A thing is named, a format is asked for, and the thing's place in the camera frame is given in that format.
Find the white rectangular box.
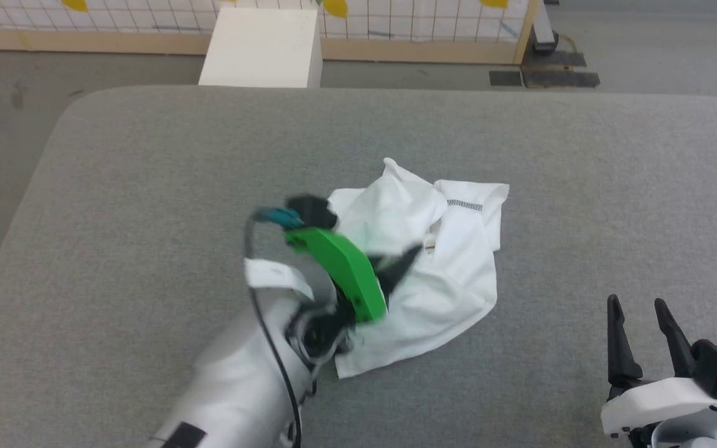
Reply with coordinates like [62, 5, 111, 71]
[199, 7, 323, 88]

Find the lemon print screen wooden frame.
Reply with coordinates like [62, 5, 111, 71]
[0, 0, 540, 65]

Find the grey stand foot black caster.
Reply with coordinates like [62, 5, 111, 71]
[532, 0, 560, 52]

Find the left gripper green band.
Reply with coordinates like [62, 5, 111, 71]
[284, 227, 424, 365]

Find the white garment with grey stitching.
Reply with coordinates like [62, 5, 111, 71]
[327, 157, 510, 379]

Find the large dark floor mat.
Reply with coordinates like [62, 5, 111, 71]
[522, 51, 601, 89]

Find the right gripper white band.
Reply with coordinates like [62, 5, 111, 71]
[601, 294, 717, 440]

